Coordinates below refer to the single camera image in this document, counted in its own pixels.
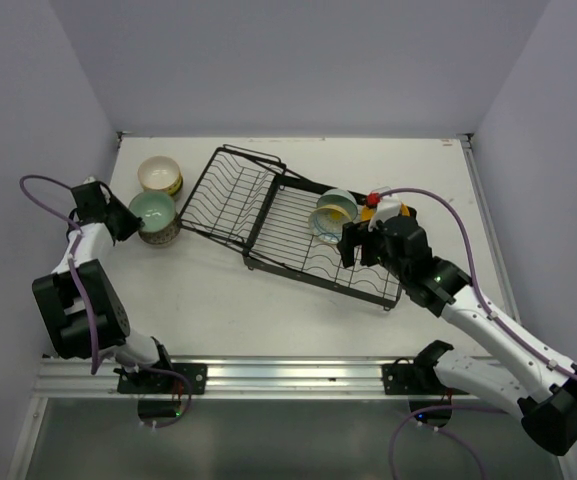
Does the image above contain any orange yellow bowl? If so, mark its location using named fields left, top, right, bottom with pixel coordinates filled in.
left=359, top=204, right=411, bottom=221

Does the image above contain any teal striped yellow bowl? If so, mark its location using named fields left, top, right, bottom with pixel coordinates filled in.
left=308, top=204, right=352, bottom=245

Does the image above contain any mint green bowl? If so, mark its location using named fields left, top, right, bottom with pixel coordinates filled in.
left=129, top=190, right=176, bottom=234

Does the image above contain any red patterned bowl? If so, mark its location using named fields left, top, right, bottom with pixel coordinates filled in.
left=138, top=223, right=180, bottom=247

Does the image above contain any white blue leaf bowl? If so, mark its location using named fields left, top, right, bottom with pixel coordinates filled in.
left=137, top=156, right=182, bottom=195

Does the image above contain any dark green rim bowl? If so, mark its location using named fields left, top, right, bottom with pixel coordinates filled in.
left=317, top=188, right=359, bottom=220

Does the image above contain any lime green bowl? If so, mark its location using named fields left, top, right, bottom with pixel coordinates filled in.
left=141, top=170, right=183, bottom=195

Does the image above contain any dark brown ribbed bowl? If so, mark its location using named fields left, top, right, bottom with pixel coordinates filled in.
left=168, top=188, right=182, bottom=201

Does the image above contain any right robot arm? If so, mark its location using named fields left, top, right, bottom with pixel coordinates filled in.
left=337, top=216, right=577, bottom=456

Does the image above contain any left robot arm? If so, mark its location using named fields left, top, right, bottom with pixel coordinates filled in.
left=19, top=174, right=176, bottom=393

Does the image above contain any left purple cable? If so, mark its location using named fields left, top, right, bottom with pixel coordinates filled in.
left=19, top=174, right=107, bottom=375

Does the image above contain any purple cable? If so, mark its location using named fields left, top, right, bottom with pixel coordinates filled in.
left=19, top=174, right=107, bottom=375
left=377, top=187, right=577, bottom=435

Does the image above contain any black wire dish rack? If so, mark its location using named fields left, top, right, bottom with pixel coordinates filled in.
left=177, top=145, right=403, bottom=311

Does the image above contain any left arm base cable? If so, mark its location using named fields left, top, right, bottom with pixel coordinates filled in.
left=132, top=363, right=192, bottom=429

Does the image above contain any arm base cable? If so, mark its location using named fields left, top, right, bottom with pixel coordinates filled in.
left=387, top=403, right=509, bottom=480
left=132, top=363, right=192, bottom=429

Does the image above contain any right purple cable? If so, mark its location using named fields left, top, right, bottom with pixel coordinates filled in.
left=377, top=187, right=577, bottom=435

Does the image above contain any aluminium mounting rail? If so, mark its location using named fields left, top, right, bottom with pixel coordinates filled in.
left=32, top=354, right=554, bottom=401

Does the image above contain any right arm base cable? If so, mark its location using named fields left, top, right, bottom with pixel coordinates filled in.
left=387, top=403, right=509, bottom=480

